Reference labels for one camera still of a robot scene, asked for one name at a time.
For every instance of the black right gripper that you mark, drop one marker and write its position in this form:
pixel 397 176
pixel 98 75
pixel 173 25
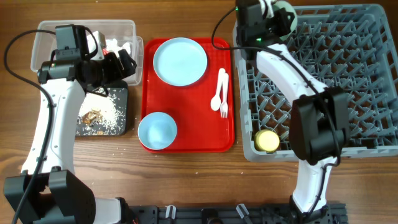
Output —
pixel 283 25

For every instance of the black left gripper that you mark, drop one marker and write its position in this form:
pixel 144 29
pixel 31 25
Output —
pixel 117 73

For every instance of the green bowl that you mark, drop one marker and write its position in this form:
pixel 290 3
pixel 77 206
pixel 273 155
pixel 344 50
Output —
pixel 285 19

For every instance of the brown food scraps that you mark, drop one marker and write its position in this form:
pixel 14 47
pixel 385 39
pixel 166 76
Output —
pixel 92 116

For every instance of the yellow plastic cup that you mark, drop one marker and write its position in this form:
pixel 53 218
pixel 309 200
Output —
pixel 266 140

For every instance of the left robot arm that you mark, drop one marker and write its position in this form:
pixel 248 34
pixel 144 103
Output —
pixel 47 189

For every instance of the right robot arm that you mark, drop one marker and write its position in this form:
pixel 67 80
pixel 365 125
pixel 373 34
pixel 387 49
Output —
pixel 319 124

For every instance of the black waste tray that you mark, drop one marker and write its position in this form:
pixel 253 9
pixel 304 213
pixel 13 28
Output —
pixel 105 115

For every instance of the clear plastic waste bin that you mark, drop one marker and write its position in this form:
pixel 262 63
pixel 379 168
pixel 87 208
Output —
pixel 122 30

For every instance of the grey dishwasher rack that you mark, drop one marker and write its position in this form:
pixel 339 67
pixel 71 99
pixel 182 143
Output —
pixel 349 46

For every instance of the light blue bowl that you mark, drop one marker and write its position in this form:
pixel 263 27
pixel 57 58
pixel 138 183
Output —
pixel 157 131

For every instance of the light blue plate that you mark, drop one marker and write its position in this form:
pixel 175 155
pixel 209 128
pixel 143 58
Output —
pixel 180 61

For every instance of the white plastic spoon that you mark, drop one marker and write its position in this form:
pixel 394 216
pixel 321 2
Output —
pixel 216 100

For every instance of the red serving tray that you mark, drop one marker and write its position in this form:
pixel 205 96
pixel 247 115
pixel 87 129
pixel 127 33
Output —
pixel 199 128

